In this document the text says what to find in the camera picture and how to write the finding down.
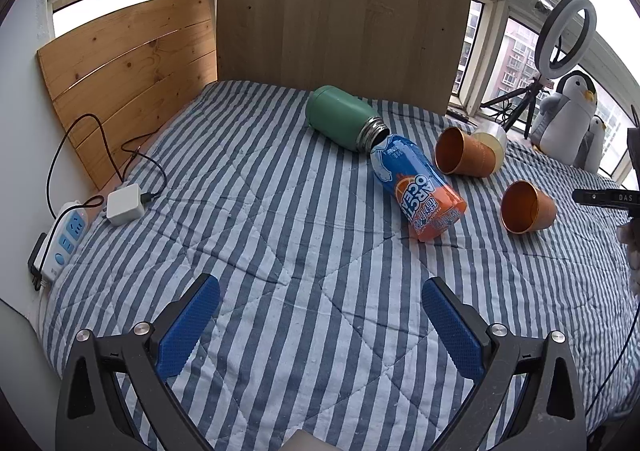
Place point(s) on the orange paper cup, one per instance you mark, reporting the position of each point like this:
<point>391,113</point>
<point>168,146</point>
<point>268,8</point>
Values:
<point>457,153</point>
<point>524,208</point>

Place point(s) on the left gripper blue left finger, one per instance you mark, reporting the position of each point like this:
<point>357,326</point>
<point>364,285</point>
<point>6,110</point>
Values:
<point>181,324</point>

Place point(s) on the light pine slat board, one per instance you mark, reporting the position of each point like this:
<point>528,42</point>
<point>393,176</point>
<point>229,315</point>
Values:
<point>128,73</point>

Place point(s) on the large grey penguin plush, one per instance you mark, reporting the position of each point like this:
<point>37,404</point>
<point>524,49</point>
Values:
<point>564,117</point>

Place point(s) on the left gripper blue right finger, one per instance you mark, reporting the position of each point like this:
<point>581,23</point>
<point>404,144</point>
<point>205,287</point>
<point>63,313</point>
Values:
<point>458,326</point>

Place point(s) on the small grey penguin plush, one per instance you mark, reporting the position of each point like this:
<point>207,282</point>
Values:
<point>590,151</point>

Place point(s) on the white ring light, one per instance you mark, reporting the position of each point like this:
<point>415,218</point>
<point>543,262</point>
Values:
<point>565,37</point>

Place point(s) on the striped blue white quilt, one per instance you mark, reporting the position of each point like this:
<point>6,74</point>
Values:
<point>320,325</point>

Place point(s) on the white cylindrical cup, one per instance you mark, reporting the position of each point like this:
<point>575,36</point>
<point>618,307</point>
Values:
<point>493,136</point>

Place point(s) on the gloved hand on right gripper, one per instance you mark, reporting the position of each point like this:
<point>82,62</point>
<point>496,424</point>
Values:
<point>629,236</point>

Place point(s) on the white power strip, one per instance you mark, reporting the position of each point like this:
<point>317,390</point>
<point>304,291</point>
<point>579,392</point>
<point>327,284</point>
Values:
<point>54,249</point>

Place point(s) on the green thermos bottle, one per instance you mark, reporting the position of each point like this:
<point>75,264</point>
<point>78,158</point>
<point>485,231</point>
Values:
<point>347,120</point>

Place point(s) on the white charger adapter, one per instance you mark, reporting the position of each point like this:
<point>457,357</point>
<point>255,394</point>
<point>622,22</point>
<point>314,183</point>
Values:
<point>124,205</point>

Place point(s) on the large brown wooden board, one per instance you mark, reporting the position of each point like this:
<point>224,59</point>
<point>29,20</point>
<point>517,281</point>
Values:
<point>405,51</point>

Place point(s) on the black tripod stand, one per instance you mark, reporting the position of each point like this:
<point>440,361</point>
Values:
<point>519,101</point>

